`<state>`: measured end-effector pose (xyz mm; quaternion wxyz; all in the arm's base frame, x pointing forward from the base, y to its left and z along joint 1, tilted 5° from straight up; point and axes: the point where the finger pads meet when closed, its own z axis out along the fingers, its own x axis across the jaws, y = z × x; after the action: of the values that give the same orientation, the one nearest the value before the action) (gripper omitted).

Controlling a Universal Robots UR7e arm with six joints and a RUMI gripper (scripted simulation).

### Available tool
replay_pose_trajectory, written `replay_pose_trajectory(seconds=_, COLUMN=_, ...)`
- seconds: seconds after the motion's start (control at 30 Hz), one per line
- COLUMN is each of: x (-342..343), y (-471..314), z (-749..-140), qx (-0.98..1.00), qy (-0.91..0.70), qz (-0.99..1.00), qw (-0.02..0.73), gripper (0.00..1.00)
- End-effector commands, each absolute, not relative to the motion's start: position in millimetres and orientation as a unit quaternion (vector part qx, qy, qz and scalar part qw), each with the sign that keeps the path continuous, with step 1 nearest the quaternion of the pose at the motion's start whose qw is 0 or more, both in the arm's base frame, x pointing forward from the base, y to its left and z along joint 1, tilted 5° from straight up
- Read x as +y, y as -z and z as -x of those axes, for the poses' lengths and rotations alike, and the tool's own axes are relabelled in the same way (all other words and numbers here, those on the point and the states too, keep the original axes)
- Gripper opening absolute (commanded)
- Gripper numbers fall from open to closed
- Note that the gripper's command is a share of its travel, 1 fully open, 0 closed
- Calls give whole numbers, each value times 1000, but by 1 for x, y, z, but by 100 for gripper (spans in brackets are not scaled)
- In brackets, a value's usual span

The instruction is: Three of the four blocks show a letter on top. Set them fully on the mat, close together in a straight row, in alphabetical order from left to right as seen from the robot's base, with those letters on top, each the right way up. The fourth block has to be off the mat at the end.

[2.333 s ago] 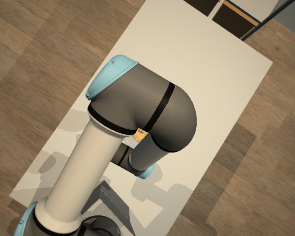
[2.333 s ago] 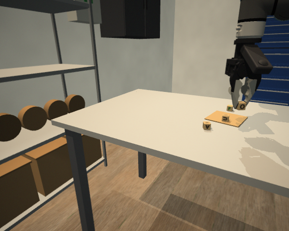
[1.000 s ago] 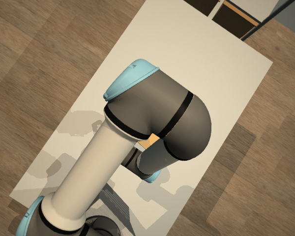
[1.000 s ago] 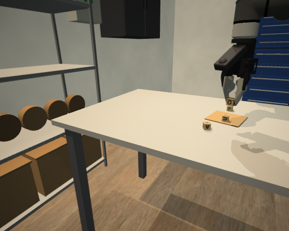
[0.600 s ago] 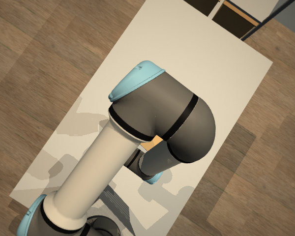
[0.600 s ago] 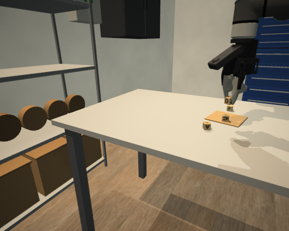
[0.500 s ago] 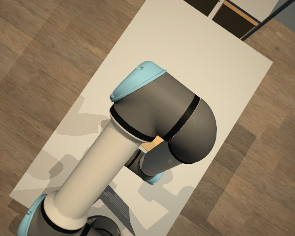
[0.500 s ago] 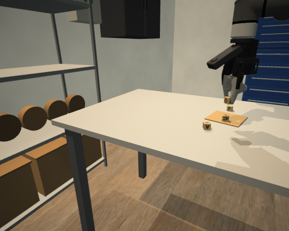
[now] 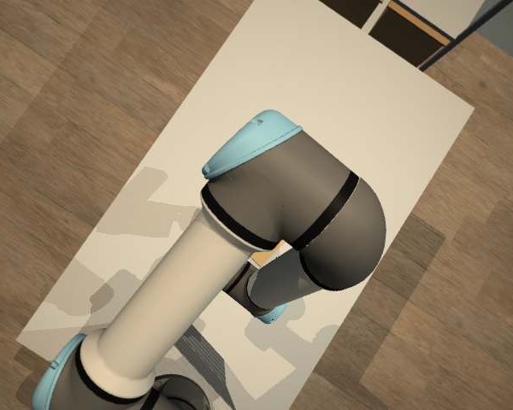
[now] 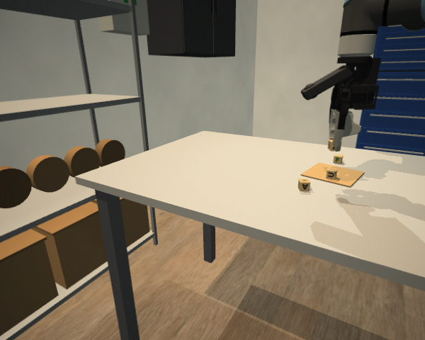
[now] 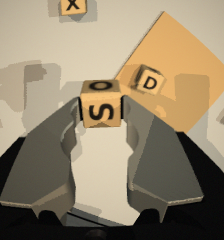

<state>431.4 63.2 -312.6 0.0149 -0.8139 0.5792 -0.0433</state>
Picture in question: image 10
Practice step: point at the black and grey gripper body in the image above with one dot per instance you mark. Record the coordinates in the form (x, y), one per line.
(360, 88)

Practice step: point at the orange mat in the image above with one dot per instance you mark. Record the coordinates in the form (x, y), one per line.
(345, 177)

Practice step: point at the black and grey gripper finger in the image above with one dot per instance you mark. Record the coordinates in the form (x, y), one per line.
(345, 126)
(332, 116)

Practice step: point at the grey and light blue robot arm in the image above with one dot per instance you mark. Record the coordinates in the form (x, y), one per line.
(365, 16)

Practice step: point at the tan wooden letter block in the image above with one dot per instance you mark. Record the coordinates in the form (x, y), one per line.
(331, 173)
(338, 158)
(331, 146)
(304, 184)

